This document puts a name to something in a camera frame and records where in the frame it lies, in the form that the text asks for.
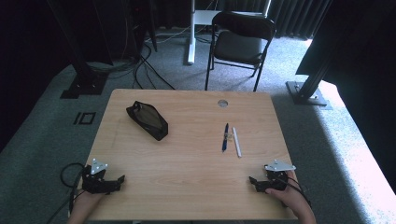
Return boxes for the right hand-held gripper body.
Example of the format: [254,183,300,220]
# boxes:
[262,159,297,192]

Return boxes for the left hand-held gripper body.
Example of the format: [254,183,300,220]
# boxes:
[81,158,121,195]

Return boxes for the white pen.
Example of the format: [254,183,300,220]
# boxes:
[232,126,243,159]

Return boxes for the black mesh pencil case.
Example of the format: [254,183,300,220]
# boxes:
[125,100,169,142]

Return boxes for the person's left hand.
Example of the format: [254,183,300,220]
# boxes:
[72,189,106,218]

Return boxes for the person's right hand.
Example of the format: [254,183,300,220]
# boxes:
[264,170,312,216]

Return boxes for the blue pen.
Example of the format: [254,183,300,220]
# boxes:
[220,122,230,154]

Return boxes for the black tape floor marker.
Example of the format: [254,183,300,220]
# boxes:
[72,111,97,126]

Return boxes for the black metal stand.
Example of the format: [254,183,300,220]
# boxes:
[285,46,335,107]
[46,0,110,100]

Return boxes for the black folding chair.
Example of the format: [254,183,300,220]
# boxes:
[204,10,277,93]

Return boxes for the dark pleated curtain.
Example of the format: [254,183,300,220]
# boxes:
[218,0,332,40]

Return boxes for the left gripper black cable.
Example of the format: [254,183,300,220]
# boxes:
[46,161,87,224]

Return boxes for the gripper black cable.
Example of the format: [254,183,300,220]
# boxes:
[46,161,87,224]
[278,175,313,209]

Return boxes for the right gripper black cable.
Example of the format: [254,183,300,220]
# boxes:
[278,175,313,209]

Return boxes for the black floor cable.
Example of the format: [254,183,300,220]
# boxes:
[133,41,177,91]

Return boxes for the white floor cable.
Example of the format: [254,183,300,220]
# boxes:
[144,23,191,45]

